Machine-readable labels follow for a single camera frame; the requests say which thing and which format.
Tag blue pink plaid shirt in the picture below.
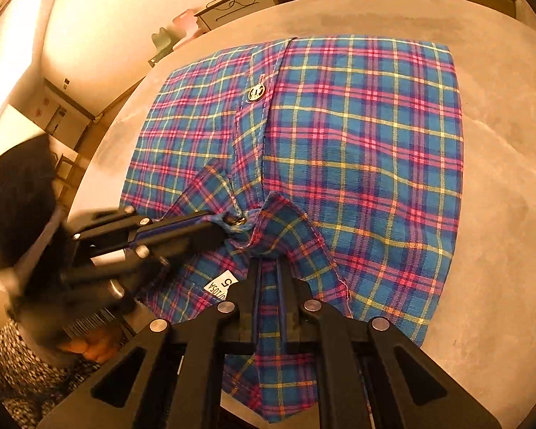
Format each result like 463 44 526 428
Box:
121 35 464 423

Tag grey knitted sleeve forearm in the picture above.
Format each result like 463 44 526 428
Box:
0 321 99 428

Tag person's left hand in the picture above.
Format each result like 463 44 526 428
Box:
57 324 124 364

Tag green plastic chair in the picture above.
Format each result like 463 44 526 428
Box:
149 27 175 67

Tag pink plastic chair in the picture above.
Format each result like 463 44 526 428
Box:
172 9 205 50

